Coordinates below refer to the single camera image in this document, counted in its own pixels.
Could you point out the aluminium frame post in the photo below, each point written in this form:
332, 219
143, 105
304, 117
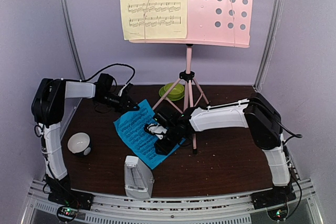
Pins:
71, 39
269, 44

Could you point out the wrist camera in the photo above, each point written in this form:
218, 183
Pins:
156, 130
125, 89

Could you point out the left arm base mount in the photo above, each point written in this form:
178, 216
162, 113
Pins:
69, 207

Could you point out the front aluminium rail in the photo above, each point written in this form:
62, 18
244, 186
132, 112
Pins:
230, 208

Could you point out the green plastic saucer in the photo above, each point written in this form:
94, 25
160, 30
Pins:
174, 95

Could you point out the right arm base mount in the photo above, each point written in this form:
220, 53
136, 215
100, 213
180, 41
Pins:
275, 203

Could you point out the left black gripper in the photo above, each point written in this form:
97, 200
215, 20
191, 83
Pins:
123, 105

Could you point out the white metronome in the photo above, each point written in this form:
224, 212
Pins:
138, 179

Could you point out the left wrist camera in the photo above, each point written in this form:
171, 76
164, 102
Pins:
125, 89

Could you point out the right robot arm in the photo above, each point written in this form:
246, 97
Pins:
255, 114

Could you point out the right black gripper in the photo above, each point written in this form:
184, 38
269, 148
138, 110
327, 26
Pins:
165, 149

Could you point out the green plastic bowl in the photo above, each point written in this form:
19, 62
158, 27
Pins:
167, 86

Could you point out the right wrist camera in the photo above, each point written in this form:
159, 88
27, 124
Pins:
156, 130

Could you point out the pink music stand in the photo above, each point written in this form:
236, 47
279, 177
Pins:
216, 23

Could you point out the left aluminium frame post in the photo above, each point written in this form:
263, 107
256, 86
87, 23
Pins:
71, 39

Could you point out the right aluminium frame post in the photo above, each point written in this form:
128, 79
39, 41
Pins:
269, 44

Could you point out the blue sheet music page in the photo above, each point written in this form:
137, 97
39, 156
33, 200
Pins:
130, 129

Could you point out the white and navy bowl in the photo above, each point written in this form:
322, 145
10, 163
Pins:
80, 144

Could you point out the yellow sheet music page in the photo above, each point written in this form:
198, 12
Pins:
154, 19

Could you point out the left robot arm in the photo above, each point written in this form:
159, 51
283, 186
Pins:
48, 110

